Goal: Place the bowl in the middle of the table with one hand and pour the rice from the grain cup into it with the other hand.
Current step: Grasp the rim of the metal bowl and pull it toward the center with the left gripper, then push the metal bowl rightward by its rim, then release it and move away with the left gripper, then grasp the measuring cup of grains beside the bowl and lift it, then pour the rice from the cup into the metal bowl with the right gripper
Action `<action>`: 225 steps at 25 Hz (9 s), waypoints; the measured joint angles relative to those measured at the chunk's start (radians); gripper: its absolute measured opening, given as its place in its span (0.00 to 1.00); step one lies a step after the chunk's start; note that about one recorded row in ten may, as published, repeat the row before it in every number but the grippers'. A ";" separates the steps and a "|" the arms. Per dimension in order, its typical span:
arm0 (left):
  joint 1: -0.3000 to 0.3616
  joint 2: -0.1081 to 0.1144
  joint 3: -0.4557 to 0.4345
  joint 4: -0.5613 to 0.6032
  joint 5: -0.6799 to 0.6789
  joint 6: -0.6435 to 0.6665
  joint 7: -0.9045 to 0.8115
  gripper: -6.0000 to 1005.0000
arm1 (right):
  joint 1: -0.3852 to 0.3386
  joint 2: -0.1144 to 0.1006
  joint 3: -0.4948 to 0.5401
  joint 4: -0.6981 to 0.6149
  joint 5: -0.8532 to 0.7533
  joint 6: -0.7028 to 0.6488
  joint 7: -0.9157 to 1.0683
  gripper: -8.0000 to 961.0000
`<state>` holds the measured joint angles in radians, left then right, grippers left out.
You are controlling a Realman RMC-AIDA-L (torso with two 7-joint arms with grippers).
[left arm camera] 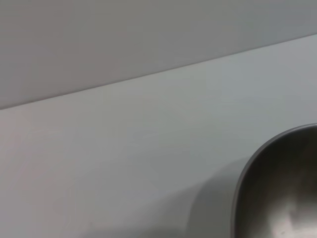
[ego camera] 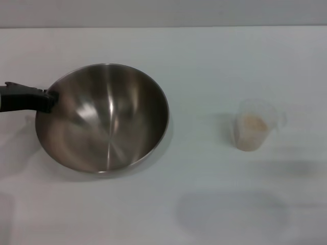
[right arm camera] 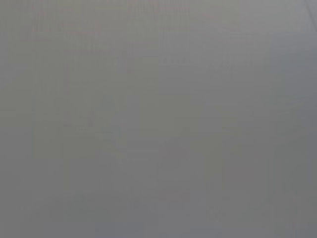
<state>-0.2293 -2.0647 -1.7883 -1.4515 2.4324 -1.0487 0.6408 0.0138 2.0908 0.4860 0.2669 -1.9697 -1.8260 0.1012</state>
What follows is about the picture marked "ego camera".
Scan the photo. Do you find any uncooked rice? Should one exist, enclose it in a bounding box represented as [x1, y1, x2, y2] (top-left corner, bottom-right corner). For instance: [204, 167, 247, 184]
[236, 113, 269, 152]

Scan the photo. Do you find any stainless steel mixing bowl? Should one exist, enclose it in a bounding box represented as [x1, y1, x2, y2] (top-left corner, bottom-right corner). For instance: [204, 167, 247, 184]
[35, 63, 170, 175]

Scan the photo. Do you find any clear plastic measuring cup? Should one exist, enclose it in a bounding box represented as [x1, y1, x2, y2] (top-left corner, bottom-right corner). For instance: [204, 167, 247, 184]
[233, 99, 287, 153]

